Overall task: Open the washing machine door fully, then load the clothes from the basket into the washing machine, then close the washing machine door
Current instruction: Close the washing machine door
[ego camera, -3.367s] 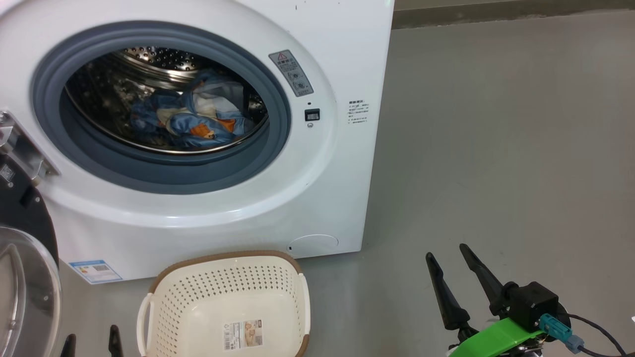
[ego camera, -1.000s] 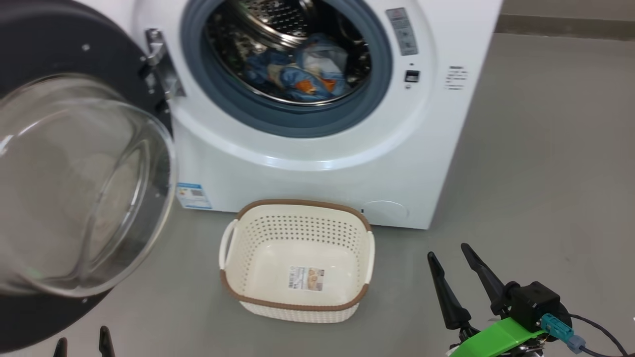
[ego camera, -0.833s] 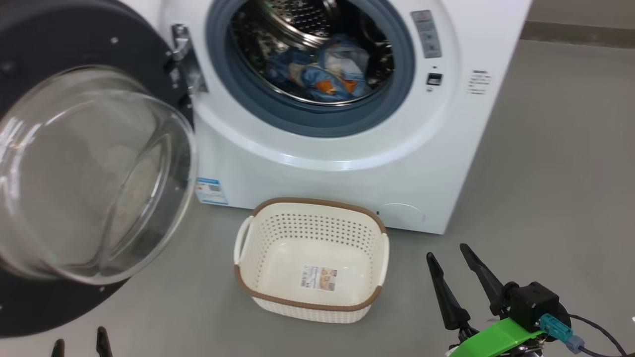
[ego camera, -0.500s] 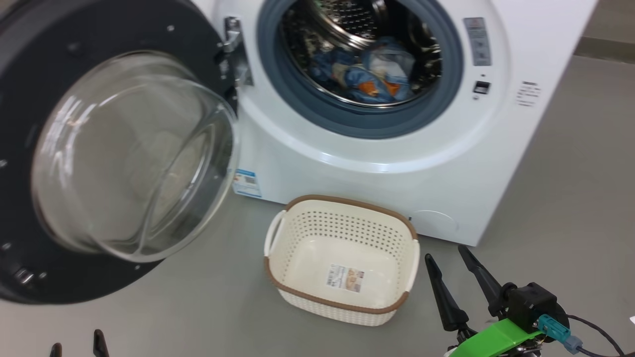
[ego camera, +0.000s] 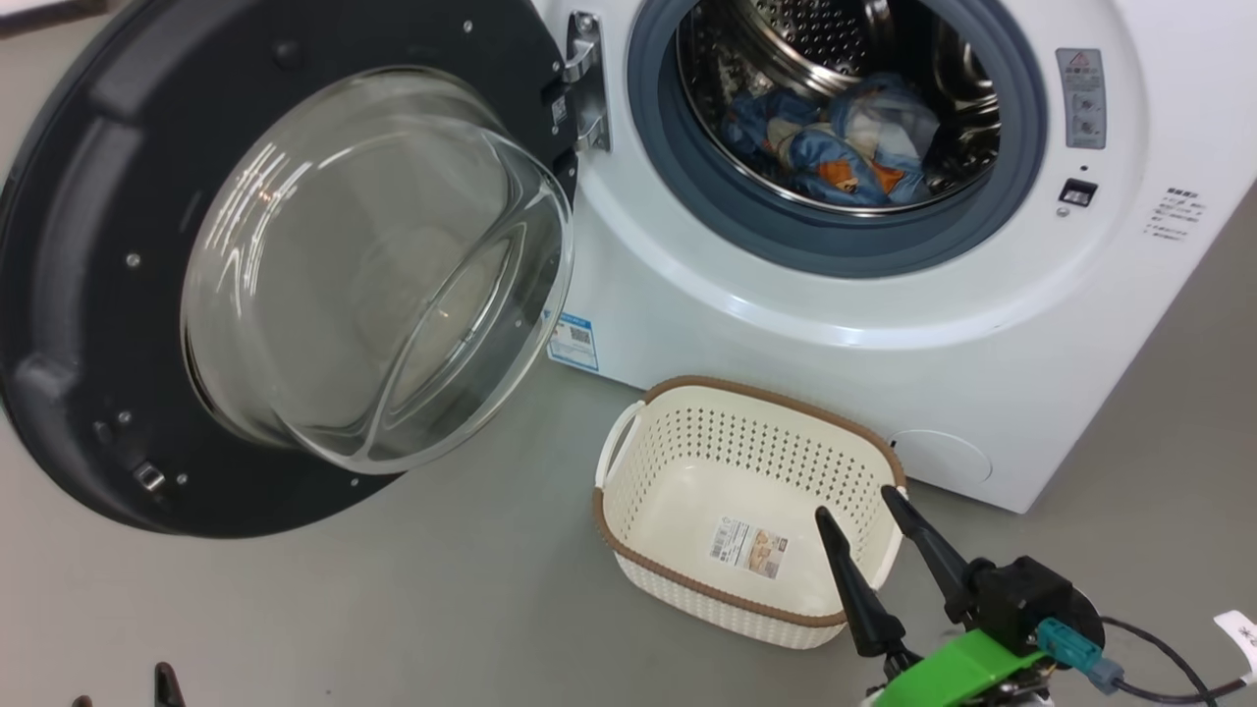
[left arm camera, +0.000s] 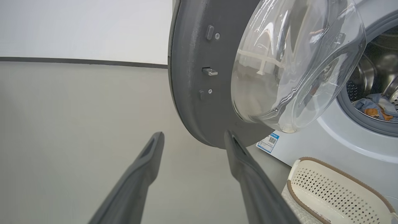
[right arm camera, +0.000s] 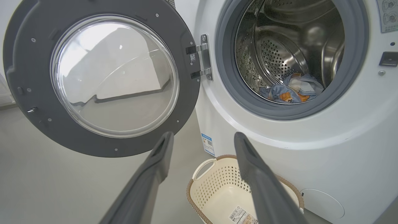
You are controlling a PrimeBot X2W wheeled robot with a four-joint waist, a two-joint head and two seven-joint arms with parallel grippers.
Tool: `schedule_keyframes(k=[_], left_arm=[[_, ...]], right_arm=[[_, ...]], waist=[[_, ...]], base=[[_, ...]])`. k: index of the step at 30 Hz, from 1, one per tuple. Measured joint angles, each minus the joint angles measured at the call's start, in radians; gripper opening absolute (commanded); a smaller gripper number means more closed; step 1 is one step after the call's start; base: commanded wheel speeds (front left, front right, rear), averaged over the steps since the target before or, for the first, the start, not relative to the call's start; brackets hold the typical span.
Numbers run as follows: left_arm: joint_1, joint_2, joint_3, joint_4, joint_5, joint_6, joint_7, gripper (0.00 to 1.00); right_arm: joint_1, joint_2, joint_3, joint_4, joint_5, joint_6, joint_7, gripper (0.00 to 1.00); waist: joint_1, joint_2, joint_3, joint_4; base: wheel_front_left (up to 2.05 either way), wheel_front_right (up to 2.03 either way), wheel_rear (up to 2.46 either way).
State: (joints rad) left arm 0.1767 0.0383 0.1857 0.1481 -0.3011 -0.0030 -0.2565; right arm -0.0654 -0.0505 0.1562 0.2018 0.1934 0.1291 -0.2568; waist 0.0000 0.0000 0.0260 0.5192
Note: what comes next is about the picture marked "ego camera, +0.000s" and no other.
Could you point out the blue bear-print clothing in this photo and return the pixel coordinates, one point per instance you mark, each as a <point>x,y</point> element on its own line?
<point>835,157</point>

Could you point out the white front-load washing machine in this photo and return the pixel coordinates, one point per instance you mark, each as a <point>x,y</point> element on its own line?
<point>786,314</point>

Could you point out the paper basket product label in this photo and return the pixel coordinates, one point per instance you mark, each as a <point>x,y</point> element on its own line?
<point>748,548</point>

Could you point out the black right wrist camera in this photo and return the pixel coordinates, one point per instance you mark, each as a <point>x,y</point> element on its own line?
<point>1031,599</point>

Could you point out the metal door hinge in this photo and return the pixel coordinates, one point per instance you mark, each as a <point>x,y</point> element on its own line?
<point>587,98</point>

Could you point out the blue energy label sticker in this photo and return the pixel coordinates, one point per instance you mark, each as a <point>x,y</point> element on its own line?
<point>573,342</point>

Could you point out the round glass washing machine door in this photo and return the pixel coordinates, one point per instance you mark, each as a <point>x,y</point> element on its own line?
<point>59,295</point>

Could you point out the cream perforated laundry basket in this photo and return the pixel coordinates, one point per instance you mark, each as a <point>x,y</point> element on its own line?
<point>687,462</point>

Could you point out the round white filter cover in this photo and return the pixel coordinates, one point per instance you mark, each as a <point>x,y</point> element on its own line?
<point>940,457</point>

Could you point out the grey warning sticker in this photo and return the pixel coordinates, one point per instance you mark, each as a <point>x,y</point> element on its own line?
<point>1082,98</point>

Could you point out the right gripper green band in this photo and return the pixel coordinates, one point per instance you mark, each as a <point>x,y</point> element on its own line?
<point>962,673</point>

